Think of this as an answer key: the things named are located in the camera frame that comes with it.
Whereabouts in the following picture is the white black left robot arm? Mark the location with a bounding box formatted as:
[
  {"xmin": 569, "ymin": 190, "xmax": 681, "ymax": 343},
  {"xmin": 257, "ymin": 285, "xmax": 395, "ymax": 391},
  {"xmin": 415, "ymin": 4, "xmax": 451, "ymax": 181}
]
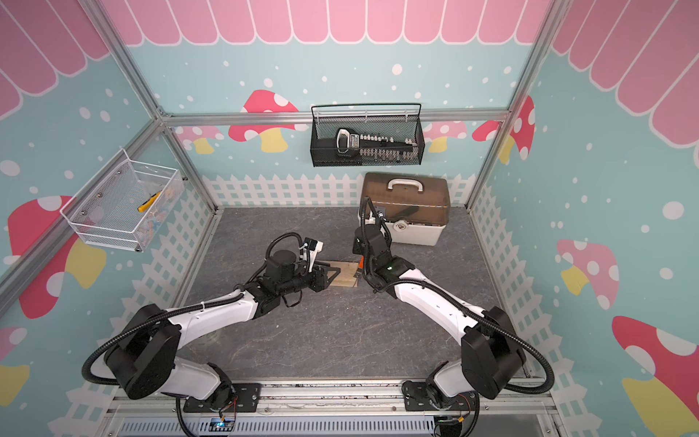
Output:
[{"xmin": 81, "ymin": 232, "xmax": 341, "ymax": 410}]

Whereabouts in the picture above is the white wire mesh basket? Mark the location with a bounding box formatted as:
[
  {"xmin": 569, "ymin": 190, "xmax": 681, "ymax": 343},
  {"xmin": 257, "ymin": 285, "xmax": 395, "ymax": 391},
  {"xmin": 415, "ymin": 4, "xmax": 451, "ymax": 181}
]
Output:
[{"xmin": 60, "ymin": 149, "xmax": 185, "ymax": 252}]

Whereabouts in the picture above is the wooden block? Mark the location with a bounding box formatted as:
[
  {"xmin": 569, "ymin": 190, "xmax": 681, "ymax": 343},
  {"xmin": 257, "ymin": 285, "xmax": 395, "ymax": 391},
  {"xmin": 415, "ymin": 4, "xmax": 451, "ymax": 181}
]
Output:
[{"xmin": 330, "ymin": 261, "xmax": 360, "ymax": 288}]

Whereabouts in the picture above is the aluminium front rail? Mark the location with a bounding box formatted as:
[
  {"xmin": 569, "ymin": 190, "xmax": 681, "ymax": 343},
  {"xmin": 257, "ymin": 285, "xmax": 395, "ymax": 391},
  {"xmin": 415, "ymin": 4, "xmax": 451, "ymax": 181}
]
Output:
[{"xmin": 103, "ymin": 378, "xmax": 558, "ymax": 422}]

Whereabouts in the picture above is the yellow tool in white basket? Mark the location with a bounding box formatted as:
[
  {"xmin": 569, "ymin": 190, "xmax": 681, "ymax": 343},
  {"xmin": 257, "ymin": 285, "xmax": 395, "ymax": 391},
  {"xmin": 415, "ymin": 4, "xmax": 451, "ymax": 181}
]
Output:
[{"xmin": 138, "ymin": 191, "xmax": 161, "ymax": 214}]

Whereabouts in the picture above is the small green circuit board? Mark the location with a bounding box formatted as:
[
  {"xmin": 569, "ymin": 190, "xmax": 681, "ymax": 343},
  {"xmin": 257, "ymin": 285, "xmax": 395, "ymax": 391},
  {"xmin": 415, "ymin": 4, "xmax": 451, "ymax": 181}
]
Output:
[{"xmin": 209, "ymin": 418, "xmax": 236, "ymax": 433}]

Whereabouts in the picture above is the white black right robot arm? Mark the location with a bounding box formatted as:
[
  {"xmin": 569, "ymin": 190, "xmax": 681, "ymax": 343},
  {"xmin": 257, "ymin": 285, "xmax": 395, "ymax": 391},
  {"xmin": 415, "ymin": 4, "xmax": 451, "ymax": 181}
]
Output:
[{"xmin": 352, "ymin": 224, "xmax": 555, "ymax": 400}]

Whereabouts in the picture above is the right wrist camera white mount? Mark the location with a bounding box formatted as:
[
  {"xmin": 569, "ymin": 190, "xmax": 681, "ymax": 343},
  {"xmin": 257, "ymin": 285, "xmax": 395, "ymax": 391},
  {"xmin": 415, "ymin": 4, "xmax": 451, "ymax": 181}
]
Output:
[{"xmin": 358, "ymin": 196, "xmax": 387, "ymax": 231}]

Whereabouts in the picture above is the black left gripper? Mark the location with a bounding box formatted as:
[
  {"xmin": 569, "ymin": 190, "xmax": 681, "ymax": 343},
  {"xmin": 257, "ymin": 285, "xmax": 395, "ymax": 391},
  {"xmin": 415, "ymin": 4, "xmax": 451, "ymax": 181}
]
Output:
[{"xmin": 279, "ymin": 261, "xmax": 340, "ymax": 296}]

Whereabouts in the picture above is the socket set in black basket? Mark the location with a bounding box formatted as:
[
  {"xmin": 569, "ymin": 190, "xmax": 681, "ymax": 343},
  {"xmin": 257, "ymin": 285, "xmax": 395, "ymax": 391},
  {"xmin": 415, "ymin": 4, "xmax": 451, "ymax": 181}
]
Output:
[{"xmin": 335, "ymin": 129, "xmax": 420, "ymax": 165}]

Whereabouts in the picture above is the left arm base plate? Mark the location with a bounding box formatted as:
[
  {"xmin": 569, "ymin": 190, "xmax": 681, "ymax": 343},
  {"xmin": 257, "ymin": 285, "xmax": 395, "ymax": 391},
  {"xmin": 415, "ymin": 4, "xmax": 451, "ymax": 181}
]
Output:
[{"xmin": 183, "ymin": 382, "xmax": 262, "ymax": 413}]

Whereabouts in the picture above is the black wire mesh basket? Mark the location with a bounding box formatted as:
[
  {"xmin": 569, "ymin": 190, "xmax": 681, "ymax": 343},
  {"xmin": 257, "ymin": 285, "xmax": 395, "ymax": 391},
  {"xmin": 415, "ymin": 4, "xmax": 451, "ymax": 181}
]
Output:
[{"xmin": 311, "ymin": 103, "xmax": 425, "ymax": 167}]

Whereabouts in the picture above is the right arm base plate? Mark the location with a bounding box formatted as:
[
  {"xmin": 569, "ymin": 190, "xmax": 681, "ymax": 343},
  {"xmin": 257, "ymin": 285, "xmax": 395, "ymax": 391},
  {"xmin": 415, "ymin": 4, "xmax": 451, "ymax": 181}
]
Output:
[{"xmin": 400, "ymin": 381, "xmax": 480, "ymax": 413}]

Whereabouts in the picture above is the white storage box brown lid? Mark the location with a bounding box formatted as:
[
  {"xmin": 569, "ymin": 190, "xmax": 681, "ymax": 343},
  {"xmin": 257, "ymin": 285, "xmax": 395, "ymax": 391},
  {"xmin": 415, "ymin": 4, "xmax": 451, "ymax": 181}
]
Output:
[{"xmin": 362, "ymin": 172, "xmax": 451, "ymax": 246}]

